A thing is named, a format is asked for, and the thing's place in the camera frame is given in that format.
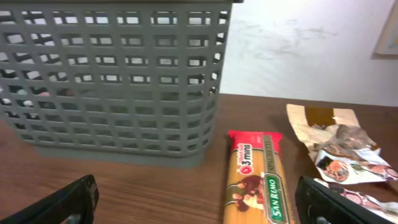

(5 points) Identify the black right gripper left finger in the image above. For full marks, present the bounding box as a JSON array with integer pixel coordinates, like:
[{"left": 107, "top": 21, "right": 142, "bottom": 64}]
[{"left": 1, "top": 174, "right": 100, "bottom": 224}]

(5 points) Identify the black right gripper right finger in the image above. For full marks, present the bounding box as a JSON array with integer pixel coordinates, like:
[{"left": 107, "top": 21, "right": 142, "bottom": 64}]
[{"left": 295, "top": 177, "right": 397, "bottom": 224}]

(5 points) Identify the San Remo spaghetti packet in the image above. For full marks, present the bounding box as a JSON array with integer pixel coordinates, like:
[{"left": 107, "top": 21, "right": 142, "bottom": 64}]
[{"left": 223, "top": 130, "right": 295, "bottom": 224}]

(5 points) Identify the grey plastic lattice basket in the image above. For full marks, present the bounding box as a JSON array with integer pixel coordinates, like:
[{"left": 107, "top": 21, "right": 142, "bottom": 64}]
[{"left": 1, "top": 1, "right": 233, "bottom": 167}]

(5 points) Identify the beige mushroom snack pouch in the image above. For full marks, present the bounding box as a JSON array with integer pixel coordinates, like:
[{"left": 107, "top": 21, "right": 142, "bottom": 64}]
[{"left": 285, "top": 103, "right": 398, "bottom": 223}]

